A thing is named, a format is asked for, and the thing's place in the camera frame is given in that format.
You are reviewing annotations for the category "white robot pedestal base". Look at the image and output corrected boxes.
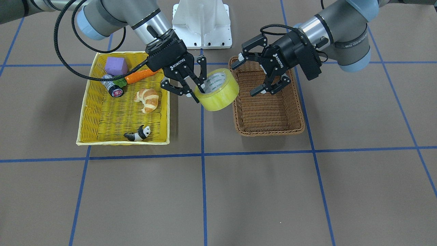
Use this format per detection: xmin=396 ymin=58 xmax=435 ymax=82
xmin=172 ymin=0 xmax=232 ymax=49

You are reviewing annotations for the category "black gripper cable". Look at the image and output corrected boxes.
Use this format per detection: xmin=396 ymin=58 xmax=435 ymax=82
xmin=260 ymin=24 xmax=330 ymax=64
xmin=54 ymin=0 xmax=151 ymax=82

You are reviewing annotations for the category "small clear bottle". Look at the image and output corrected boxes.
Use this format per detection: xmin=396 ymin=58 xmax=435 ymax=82
xmin=101 ymin=74 xmax=124 ymax=98

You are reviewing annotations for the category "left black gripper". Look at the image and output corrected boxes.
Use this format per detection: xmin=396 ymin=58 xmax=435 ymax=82
xmin=237 ymin=28 xmax=322 ymax=97

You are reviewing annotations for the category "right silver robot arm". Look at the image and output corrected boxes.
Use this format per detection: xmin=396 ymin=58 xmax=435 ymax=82
xmin=1 ymin=0 xmax=207 ymax=103

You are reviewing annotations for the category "toy panda figure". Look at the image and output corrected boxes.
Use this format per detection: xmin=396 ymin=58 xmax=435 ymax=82
xmin=123 ymin=125 xmax=151 ymax=142

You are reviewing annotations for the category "yellow woven basket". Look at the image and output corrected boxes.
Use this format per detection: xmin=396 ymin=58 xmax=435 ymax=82
xmin=76 ymin=71 xmax=170 ymax=145

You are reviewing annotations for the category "yellow clear tape roll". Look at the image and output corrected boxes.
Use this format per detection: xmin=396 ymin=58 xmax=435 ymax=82
xmin=194 ymin=68 xmax=239 ymax=111

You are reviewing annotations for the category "brown wicker basket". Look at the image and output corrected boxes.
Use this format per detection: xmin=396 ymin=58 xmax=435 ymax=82
xmin=230 ymin=61 xmax=306 ymax=137

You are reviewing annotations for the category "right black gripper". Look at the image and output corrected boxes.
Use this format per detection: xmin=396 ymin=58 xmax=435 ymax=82
xmin=145 ymin=29 xmax=207 ymax=103

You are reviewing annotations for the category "toy croissant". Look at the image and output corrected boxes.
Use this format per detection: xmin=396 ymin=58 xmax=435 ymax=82
xmin=134 ymin=88 xmax=159 ymax=114

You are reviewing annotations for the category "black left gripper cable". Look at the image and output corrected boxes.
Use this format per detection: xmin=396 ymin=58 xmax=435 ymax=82
xmin=260 ymin=24 xmax=330 ymax=64

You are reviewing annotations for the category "orange toy carrot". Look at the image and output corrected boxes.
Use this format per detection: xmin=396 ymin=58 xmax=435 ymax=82
xmin=113 ymin=69 xmax=159 ymax=88

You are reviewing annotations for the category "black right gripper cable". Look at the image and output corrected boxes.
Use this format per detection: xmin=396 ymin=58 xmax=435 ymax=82
xmin=54 ymin=0 xmax=151 ymax=82

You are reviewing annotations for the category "purple foam block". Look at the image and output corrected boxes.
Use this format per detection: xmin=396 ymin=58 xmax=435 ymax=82
xmin=104 ymin=56 xmax=128 ymax=76

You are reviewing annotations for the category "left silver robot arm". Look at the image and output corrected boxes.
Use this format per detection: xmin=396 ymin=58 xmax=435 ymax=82
xmin=230 ymin=0 xmax=436 ymax=96

